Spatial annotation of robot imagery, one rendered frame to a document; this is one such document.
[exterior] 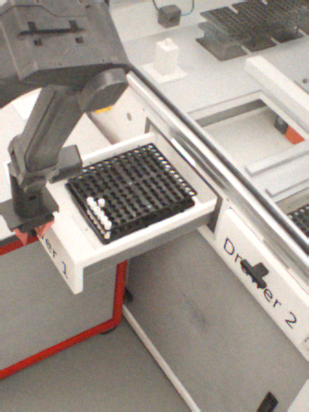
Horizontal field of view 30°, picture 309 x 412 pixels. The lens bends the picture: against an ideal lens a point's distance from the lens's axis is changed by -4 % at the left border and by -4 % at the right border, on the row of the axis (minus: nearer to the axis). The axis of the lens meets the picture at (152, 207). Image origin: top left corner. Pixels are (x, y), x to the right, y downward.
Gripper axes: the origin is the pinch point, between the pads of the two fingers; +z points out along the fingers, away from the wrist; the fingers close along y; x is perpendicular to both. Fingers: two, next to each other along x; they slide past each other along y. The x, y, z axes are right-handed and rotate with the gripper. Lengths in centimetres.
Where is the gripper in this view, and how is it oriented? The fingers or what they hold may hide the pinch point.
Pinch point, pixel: (30, 236)
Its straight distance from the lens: 116.6
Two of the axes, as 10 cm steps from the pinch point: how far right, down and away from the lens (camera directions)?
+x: -5.5, -6.7, 5.1
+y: 8.3, -3.7, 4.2
